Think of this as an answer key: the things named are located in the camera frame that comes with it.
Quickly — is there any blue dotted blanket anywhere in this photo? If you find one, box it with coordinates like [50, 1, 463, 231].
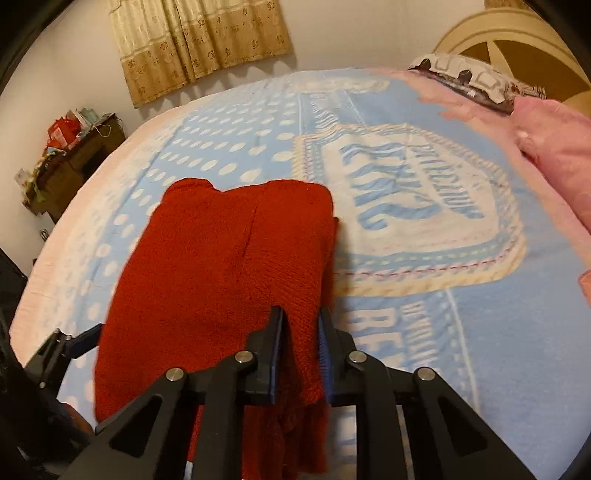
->
[28, 69, 591, 480]

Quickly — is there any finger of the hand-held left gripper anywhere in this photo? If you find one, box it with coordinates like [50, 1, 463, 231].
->
[25, 323, 105, 388]

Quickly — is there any pink quilt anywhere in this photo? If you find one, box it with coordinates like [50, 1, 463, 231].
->
[379, 69, 591, 305]

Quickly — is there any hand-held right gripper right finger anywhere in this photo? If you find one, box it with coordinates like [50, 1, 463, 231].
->
[318, 305, 536, 480]

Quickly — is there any pale pink bed sheet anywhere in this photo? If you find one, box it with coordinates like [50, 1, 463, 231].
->
[9, 115, 185, 361]

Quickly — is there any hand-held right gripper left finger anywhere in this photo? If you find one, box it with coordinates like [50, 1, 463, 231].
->
[95, 305, 289, 480]

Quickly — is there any beige headboard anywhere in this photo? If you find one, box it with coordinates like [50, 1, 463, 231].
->
[434, 0, 591, 100]

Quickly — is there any patterned pillow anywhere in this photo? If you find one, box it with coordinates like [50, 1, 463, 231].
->
[406, 53, 546, 114]

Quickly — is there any beige patterned curtain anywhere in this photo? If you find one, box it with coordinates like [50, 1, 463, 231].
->
[107, 0, 294, 109]

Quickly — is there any red knitted sweater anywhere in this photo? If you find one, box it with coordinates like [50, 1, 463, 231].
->
[95, 178, 340, 480]

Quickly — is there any colourful cloth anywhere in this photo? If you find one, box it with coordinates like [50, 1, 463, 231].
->
[28, 148, 65, 204]

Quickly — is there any red gift bag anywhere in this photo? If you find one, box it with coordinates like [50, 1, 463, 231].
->
[46, 117, 77, 151]

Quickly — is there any pale green bag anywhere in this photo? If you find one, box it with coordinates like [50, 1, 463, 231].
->
[69, 107, 100, 134]

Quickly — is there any brown wooden desk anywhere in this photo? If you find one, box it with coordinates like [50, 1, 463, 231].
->
[21, 115, 126, 224]

